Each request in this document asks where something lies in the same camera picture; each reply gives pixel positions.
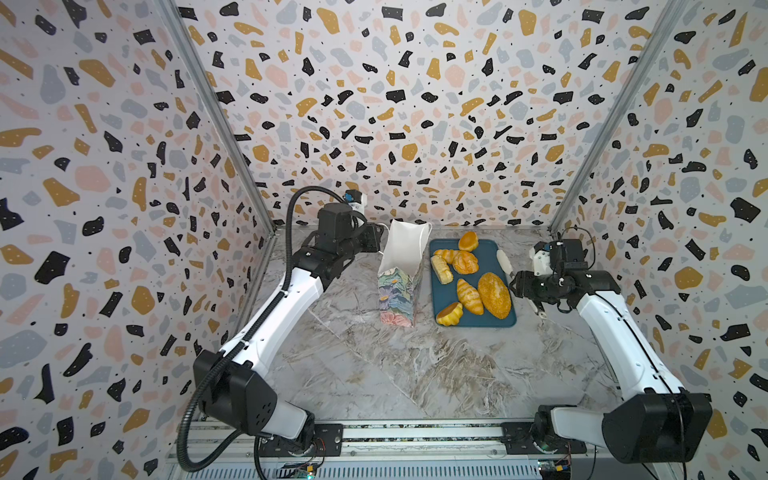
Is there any floral paper bag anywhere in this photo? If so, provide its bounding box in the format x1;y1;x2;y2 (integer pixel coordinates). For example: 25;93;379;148
377;220;432;327

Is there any small yellow bread roll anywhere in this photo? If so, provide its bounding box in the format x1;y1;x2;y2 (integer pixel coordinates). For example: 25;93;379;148
435;302;464;327

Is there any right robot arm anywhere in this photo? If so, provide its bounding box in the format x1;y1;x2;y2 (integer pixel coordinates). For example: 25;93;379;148
497;239;713;464

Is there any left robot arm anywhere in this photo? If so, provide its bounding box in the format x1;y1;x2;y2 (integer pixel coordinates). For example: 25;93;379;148
190;196;384;449

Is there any twisted bread stick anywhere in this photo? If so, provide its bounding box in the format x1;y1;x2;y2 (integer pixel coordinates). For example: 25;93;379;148
433;249;459;265

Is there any striped croissant bread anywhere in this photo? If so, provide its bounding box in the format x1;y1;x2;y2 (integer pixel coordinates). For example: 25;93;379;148
457;279;484;315

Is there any pale rectangular pastry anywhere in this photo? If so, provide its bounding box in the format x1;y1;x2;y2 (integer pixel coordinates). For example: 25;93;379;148
430;255;454;285

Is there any small round bun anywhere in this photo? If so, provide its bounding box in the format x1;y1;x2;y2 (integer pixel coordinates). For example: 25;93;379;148
458;231;479;252

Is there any round folded bun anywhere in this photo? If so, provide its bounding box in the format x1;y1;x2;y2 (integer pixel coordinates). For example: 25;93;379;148
452;250;479;275

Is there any teal tray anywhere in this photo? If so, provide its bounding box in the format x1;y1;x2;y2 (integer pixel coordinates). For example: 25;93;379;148
430;239;517;329

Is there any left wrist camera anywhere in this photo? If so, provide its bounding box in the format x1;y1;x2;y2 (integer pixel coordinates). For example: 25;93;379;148
343;189;367;214

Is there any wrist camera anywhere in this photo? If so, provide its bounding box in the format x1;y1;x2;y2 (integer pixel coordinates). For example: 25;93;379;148
529;242;553;277
343;189;367;214

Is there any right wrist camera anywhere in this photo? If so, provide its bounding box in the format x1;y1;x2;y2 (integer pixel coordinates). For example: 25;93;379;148
529;242;553;277

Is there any black corrugated cable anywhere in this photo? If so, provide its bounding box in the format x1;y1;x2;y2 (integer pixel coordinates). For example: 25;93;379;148
175;185;349;473

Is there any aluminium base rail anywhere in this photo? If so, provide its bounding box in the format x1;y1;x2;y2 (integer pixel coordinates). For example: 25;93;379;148
193;419;683;479

